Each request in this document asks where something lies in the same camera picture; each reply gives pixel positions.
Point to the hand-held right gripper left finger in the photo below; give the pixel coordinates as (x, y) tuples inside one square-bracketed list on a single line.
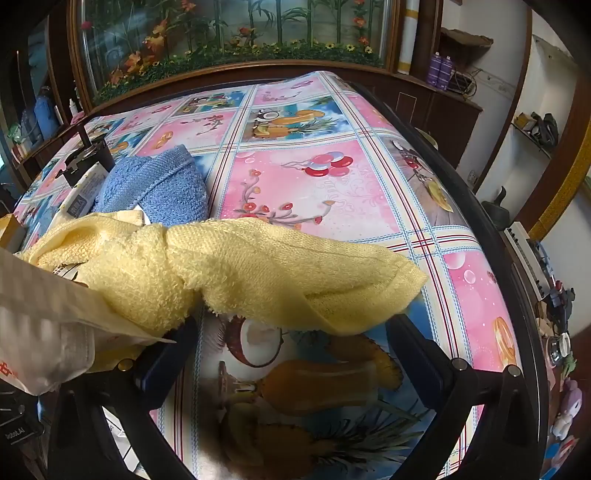
[(161, 364)]

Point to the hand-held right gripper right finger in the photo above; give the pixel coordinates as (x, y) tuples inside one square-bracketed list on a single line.
[(415, 355)]

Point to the translucent snack packet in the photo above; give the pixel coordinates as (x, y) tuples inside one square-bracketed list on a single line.
[(41, 314)]

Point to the yellow towel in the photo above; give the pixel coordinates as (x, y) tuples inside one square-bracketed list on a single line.
[(277, 267)]

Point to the glass jar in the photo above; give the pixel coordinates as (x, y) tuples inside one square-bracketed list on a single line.
[(559, 350)]

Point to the white keyboard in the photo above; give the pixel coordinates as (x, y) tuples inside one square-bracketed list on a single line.
[(528, 261)]

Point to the purple plush toy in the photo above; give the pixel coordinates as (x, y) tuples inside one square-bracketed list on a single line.
[(567, 408)]

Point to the black kettle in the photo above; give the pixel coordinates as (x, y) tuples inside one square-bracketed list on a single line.
[(496, 207)]

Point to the blue towel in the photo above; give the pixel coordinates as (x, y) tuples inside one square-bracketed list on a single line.
[(157, 184)]

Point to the printed silver packet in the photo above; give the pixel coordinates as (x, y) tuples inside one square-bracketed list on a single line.
[(87, 189)]

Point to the printed tablecloth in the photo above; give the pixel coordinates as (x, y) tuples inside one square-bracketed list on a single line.
[(323, 138)]

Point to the dark wooden cabinet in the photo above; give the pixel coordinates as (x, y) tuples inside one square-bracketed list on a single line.
[(443, 110)]

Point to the small white bottle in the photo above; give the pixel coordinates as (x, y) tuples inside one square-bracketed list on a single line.
[(75, 106)]

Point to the blue water bottle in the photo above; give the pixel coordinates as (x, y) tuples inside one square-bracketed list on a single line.
[(46, 115)]

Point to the purple spray can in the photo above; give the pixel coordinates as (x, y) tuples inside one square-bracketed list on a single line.
[(433, 71), (445, 74)]

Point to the brown wooden shelf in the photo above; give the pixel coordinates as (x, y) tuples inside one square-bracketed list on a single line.
[(466, 38)]

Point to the white rolled poster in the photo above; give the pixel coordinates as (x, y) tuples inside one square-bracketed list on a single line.
[(418, 32)]

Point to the fish tank with artificial flowers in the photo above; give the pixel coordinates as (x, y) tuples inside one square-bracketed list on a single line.
[(231, 27)]

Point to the gold door frame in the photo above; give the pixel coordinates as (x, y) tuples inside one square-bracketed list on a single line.
[(565, 175)]

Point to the white wall shelf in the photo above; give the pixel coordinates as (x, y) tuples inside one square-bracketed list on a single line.
[(531, 138)]

